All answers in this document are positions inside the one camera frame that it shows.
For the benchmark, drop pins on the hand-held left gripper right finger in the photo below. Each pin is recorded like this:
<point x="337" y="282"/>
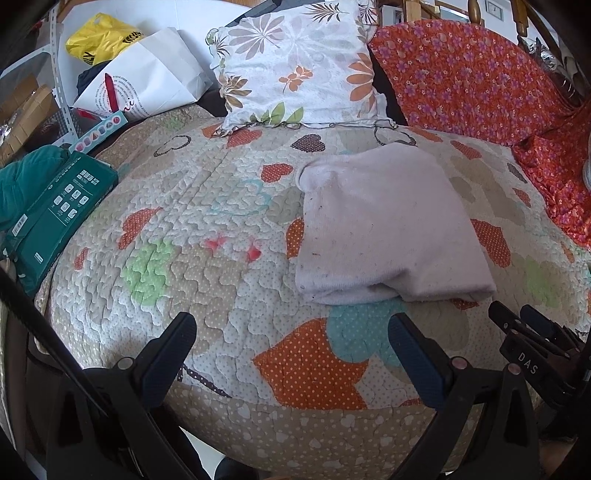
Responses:
<point x="415" y="360"/>

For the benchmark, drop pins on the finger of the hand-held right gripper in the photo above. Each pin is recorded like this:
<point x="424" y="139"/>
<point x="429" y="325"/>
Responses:
<point x="542" y="323"/>
<point x="503" y="318"/>

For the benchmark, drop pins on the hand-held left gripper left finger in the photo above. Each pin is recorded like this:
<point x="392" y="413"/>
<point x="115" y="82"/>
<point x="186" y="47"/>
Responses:
<point x="166" y="364"/>

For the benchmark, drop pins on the pale pink small garment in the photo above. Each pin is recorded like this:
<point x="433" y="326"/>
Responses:
<point x="383" y="221"/>

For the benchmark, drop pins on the heart patterned quilt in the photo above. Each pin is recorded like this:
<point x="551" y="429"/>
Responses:
<point x="207" y="286"/>

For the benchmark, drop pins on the grey object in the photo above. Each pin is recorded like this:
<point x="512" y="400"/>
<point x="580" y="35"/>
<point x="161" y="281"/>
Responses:
<point x="587" y="173"/>

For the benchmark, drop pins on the dark green package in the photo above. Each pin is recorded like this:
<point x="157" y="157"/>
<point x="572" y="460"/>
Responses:
<point x="51" y="217"/>

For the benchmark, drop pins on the teal cloth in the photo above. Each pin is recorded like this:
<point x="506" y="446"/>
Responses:
<point x="27" y="175"/>

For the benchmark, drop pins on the colourful shapes box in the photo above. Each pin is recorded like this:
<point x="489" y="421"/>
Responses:
<point x="99" y="134"/>

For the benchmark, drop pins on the orange floral blanket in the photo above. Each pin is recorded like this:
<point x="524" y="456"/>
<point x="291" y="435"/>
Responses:
<point x="461" y="78"/>

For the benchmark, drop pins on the white paper bag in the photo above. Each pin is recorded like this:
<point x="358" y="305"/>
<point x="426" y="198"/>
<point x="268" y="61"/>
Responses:
<point x="152" y="78"/>

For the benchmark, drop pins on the cardboard boxes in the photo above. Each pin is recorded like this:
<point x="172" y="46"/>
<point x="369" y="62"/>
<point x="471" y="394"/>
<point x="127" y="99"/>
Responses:
<point x="27" y="110"/>

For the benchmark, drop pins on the dark cloth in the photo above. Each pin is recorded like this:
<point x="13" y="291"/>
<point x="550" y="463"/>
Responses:
<point x="90" y="78"/>

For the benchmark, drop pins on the white perforated strip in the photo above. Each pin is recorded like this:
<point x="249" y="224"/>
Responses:
<point x="60" y="83"/>

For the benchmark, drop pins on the white floral pillow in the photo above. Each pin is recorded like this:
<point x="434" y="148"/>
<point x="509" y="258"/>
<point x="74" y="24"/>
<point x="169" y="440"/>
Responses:
<point x="295" y="60"/>

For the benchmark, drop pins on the yellow plastic bag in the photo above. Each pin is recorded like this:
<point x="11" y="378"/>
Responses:
<point x="99" y="39"/>

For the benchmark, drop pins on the wall switch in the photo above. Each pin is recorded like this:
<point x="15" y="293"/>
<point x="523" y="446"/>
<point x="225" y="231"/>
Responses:
<point x="494" y="9"/>

